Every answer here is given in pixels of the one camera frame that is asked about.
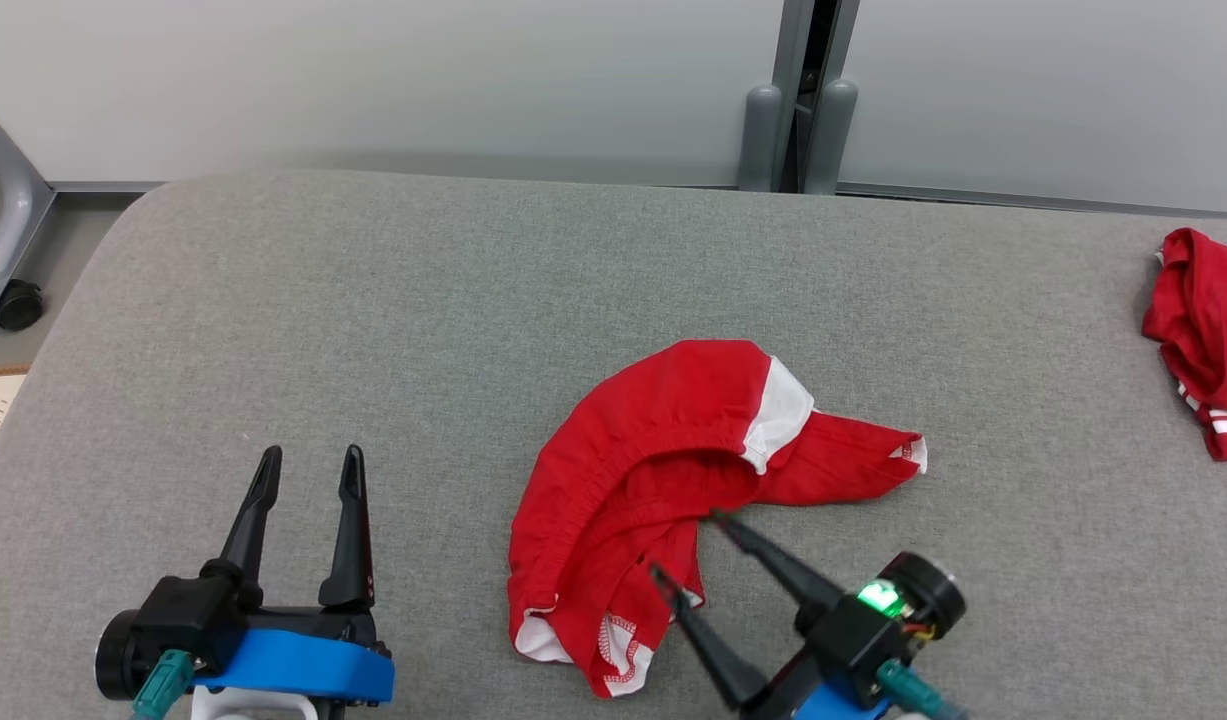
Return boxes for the right gripper body, blue band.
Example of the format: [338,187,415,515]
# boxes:
[741,650,890,720]

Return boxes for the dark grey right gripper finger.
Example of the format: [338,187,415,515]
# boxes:
[649,566,773,712]
[710,511,847,630]

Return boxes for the left gripper body, blue band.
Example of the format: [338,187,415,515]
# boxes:
[193,607,396,704]

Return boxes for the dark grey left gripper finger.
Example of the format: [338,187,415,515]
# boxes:
[318,446,377,612]
[200,446,284,612]

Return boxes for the red shorts with white trim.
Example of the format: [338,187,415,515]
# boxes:
[506,338,929,699]

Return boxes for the red jersey with white trim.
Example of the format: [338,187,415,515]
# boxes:
[1141,227,1227,463]

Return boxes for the grey rounded partition foot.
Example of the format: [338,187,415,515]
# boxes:
[803,78,859,196]
[738,85,782,193]

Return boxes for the right arm black cable, teal plug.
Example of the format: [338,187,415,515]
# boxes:
[875,658,972,720]

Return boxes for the arm black cable, teal plug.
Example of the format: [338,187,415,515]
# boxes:
[131,648,196,720]
[875,658,972,720]

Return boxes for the left arm black cable, teal plug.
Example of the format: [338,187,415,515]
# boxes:
[131,648,196,720]

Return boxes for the grey cart frame with caster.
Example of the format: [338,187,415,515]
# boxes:
[0,95,56,334]

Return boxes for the grey vertical partition frame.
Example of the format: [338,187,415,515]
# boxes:
[771,0,862,193]

